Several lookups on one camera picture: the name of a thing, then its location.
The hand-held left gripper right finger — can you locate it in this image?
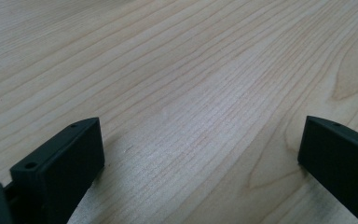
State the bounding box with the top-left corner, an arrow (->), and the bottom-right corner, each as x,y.
297,115 -> 358,224

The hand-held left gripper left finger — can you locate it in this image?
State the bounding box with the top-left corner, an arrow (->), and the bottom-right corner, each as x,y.
9,117 -> 105,224

